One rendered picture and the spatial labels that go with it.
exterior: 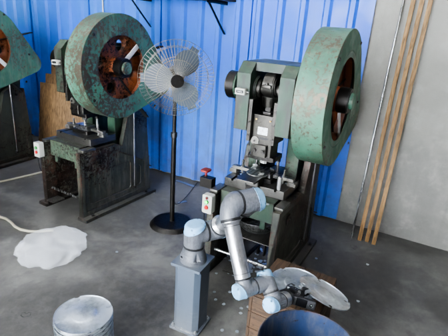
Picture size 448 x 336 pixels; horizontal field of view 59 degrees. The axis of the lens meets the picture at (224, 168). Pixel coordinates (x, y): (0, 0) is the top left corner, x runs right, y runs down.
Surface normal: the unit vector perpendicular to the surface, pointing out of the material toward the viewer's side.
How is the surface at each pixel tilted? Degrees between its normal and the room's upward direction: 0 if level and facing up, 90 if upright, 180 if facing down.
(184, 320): 90
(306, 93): 79
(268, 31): 90
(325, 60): 56
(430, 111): 90
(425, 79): 90
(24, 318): 0
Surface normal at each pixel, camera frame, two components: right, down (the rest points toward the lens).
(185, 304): -0.43, 0.28
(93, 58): 0.85, 0.23
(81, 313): 0.07, -0.94
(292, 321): 0.13, 0.31
